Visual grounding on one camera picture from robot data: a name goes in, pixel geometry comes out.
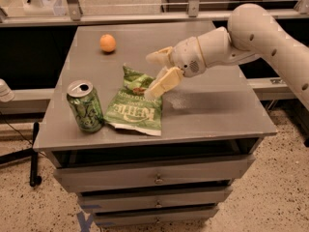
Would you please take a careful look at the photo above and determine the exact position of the top grey drawer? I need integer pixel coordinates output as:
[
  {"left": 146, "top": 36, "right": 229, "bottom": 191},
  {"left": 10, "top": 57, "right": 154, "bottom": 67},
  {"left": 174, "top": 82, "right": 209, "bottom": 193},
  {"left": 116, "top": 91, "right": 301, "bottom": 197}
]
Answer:
[{"left": 54, "top": 155, "right": 255, "bottom": 192}]

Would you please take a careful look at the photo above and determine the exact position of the metal frame rail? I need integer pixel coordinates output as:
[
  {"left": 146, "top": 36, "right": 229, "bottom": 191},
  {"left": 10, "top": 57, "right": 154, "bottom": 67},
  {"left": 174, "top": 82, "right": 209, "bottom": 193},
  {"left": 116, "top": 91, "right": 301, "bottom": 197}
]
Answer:
[{"left": 0, "top": 9, "right": 309, "bottom": 28}]

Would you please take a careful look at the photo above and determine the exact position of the orange fruit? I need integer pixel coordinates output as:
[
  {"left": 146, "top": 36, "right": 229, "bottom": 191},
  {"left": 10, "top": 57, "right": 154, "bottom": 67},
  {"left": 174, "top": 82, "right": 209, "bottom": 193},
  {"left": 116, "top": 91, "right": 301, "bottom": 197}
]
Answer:
[{"left": 99, "top": 34, "right": 116, "bottom": 53}]

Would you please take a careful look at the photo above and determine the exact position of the white cylinder object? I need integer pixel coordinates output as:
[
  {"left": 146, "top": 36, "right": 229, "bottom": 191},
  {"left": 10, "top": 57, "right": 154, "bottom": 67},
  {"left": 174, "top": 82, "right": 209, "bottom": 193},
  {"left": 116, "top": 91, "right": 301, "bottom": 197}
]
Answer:
[{"left": 0, "top": 78, "right": 14, "bottom": 102}]

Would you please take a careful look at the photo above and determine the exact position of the black stand leg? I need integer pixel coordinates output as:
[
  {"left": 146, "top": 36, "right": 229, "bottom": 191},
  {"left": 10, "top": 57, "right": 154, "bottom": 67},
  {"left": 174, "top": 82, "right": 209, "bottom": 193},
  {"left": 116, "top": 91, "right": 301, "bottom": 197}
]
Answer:
[{"left": 0, "top": 122, "right": 42, "bottom": 188}]

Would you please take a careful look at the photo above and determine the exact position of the grey drawer cabinet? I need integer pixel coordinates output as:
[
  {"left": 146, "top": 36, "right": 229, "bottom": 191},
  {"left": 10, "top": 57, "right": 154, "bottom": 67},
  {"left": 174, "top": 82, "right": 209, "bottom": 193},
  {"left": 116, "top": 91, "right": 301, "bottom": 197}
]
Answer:
[{"left": 35, "top": 22, "right": 276, "bottom": 228}]

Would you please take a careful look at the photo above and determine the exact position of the bottom grey drawer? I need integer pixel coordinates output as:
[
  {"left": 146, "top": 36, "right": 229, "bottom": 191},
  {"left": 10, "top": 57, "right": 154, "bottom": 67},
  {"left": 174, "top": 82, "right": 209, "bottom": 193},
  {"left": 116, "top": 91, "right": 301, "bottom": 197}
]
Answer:
[{"left": 94, "top": 205, "right": 218, "bottom": 227}]

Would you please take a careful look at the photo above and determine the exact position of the middle grey drawer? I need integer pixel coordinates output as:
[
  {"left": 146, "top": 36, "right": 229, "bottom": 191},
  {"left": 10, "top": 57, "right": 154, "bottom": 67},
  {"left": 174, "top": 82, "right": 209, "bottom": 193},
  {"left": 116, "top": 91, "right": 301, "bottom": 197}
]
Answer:
[{"left": 78, "top": 187, "right": 232, "bottom": 213}]

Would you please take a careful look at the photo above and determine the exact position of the green soda can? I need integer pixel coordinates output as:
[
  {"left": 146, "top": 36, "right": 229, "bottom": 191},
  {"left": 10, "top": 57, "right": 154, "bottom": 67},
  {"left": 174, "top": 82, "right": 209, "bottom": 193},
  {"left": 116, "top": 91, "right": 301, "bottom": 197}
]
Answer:
[{"left": 67, "top": 80, "right": 104, "bottom": 132}]

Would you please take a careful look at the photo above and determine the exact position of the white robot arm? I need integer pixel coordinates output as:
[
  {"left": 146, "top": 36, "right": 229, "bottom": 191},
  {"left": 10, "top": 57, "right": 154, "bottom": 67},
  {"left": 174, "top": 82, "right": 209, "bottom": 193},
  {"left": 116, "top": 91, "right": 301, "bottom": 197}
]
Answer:
[{"left": 144, "top": 4, "right": 309, "bottom": 108}]

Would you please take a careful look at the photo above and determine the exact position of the grey drawer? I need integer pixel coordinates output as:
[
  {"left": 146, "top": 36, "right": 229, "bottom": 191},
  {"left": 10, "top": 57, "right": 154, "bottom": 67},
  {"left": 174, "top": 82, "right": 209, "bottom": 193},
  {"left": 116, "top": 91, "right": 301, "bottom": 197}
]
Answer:
[
  {"left": 54, "top": 155, "right": 255, "bottom": 192},
  {"left": 78, "top": 187, "right": 232, "bottom": 213},
  {"left": 94, "top": 205, "right": 218, "bottom": 227}
]

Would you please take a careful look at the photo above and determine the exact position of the metal bracket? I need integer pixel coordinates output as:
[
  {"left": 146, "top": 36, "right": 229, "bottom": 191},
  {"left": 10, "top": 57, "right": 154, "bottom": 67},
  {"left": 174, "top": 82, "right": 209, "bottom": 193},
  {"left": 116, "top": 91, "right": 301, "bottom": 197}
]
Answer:
[{"left": 270, "top": 78, "right": 286, "bottom": 85}]

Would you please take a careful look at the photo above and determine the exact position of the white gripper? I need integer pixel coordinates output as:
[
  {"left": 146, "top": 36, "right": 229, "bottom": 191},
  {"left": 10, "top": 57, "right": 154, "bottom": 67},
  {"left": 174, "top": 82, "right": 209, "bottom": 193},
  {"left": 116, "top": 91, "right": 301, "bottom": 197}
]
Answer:
[{"left": 144, "top": 37, "right": 206, "bottom": 100}]

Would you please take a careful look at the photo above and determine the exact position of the green jalapeno chip bag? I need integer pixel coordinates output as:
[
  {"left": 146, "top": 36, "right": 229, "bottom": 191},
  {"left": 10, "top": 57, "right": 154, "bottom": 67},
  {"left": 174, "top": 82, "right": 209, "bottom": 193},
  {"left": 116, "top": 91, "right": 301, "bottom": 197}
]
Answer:
[{"left": 104, "top": 66, "right": 162, "bottom": 136}]

